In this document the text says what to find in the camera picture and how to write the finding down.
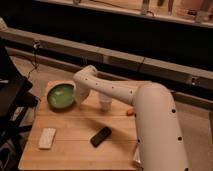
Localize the green ceramic bowl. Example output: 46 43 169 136
47 83 74 109

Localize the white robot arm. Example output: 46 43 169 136
73 65 190 171

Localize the white plastic cup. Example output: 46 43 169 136
99 94 112 111

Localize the small orange object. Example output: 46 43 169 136
126 108 135 116

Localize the black mobile phone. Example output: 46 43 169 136
90 127 112 147

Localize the wooden table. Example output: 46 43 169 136
17 79 158 171

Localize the white rectangular remote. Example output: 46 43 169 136
38 128 56 149

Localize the black chair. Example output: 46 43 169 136
0 37 38 171

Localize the black cable with plug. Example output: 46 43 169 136
25 40 42 80

